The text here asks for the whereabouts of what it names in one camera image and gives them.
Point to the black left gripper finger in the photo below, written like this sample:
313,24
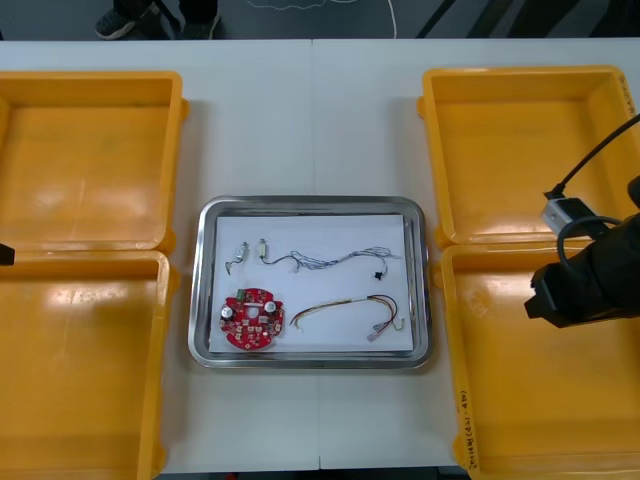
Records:
7,255

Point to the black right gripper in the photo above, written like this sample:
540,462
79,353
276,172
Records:
565,290

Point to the round red circuit board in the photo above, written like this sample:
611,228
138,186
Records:
250,336

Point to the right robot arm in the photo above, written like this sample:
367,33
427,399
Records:
627,270

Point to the yellow-orange plastic bin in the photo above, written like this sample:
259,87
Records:
80,360
525,390
515,150
85,160

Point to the steel tray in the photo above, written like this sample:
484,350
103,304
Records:
196,300

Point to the small metal solenoid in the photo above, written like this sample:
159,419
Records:
262,248
241,251

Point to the white paper sheet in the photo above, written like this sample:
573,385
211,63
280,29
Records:
325,287

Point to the person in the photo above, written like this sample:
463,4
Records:
115,25

